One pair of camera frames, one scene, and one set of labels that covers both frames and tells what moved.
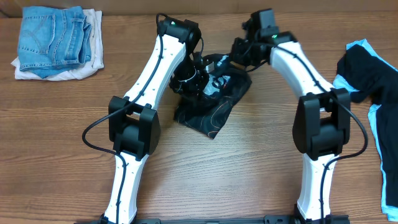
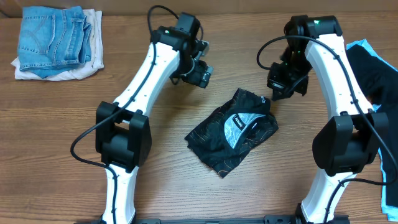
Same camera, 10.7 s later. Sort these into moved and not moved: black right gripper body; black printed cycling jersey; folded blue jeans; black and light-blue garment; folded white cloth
Moved: black right gripper body; black printed cycling jersey
Not moved: black and light-blue garment; folded white cloth; folded blue jeans
